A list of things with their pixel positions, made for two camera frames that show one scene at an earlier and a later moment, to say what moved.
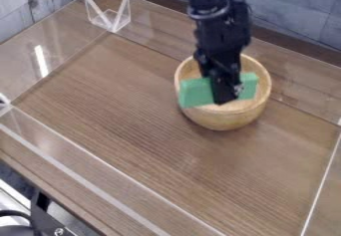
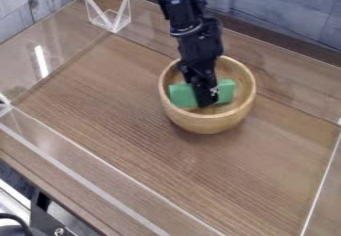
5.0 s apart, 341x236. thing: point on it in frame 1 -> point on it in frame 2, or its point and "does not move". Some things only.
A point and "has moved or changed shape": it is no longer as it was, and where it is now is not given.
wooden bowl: x=234 y=114 -> x=213 y=118
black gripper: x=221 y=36 -> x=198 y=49
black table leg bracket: x=46 y=225 does not move
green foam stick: x=195 y=91 has moved or changed shape
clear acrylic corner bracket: x=110 y=19 does not move
